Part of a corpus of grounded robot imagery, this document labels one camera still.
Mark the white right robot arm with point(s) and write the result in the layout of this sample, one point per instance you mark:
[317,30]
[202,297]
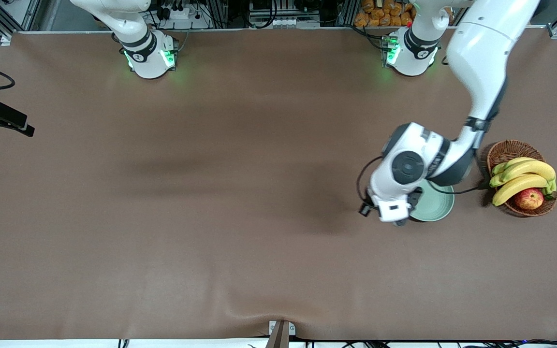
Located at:
[150,53]

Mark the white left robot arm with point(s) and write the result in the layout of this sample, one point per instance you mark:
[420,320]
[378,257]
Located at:
[481,48]

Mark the pale green round plate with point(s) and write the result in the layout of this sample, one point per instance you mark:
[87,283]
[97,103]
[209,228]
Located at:
[435,205]

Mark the brown table cover mat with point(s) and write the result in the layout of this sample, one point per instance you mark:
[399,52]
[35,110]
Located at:
[278,270]

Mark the brown wicker basket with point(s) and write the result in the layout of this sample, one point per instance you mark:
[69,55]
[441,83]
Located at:
[505,152]

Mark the yellow banana bunch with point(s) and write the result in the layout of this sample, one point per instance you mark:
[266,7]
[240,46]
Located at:
[525,169]

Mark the red yellow apple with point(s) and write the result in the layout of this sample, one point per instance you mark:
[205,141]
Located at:
[529,199]

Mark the orange toy food pile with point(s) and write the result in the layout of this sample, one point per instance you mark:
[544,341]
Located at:
[380,14]

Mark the small white socket block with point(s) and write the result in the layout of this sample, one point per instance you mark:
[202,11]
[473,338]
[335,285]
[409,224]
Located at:
[285,22]

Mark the white power strip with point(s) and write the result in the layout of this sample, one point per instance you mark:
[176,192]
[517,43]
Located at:
[182,14]

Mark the black equipment rack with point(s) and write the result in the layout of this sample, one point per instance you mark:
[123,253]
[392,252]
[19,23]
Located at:
[259,9]

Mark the metal table edge bracket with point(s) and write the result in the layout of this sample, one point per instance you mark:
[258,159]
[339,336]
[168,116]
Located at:
[281,336]

